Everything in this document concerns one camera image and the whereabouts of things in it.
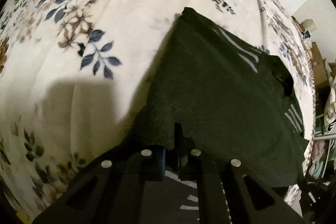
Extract black garment with white stripes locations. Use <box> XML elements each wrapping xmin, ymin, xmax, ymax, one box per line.
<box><xmin>130</xmin><ymin>7</ymin><xmax>307</xmax><ymax>196</ymax></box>

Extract white nightstand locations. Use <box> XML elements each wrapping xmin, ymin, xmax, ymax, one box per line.
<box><xmin>291</xmin><ymin>16</ymin><xmax>317</xmax><ymax>39</ymax></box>

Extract chair with clothes pile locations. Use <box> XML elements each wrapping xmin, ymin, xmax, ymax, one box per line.
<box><xmin>306</xmin><ymin>84</ymin><xmax>335</xmax><ymax>183</ymax></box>

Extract brown cardboard box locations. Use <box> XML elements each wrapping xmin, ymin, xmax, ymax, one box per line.
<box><xmin>311</xmin><ymin>42</ymin><xmax>335</xmax><ymax>89</ymax></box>

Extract floral bed blanket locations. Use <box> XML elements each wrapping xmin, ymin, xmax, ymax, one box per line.
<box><xmin>1</xmin><ymin>0</ymin><xmax>315</xmax><ymax>223</ymax></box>

